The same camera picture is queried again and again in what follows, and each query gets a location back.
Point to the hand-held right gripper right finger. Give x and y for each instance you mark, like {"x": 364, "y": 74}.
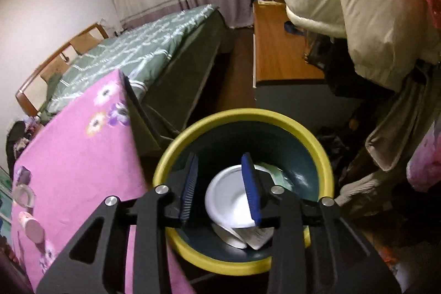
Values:
{"x": 251, "y": 190}

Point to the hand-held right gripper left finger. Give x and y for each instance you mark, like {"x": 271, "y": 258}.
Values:
{"x": 189, "y": 190}

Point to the pink paper cup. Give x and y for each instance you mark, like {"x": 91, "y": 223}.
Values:
{"x": 227, "y": 197}

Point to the small green white carton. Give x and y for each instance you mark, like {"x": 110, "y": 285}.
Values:
{"x": 256, "y": 239}

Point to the yellow rimmed dark waste bin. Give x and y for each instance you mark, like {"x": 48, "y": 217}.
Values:
{"x": 310, "y": 139}

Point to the dark clothes heap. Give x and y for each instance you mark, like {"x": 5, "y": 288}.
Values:
{"x": 332, "y": 146}

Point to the pink floral tablecloth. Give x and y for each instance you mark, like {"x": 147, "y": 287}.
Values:
{"x": 75, "y": 159}

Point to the wooden top cabinet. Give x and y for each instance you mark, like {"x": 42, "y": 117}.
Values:
{"x": 279, "y": 56}

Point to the black garment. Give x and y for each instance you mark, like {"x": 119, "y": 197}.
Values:
{"x": 344, "y": 73}

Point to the beige coat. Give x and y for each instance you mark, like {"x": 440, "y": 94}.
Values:
{"x": 392, "y": 135}

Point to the green patterned quilt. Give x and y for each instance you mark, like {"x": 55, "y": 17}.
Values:
{"x": 137, "y": 39}

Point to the small pink cup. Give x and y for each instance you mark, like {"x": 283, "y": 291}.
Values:
{"x": 32, "y": 228}

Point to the blue small item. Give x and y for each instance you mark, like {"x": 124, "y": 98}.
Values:
{"x": 292, "y": 28}

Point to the pink floral cloth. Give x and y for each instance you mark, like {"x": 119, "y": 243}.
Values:
{"x": 425, "y": 159}

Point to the black bag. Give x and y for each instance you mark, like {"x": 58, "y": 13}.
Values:
{"x": 17, "y": 142}

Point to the wooden bed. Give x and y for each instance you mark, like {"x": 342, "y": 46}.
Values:
{"x": 41, "y": 73}

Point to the cream puffer jacket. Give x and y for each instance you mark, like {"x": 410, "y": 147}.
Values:
{"x": 361, "y": 4}

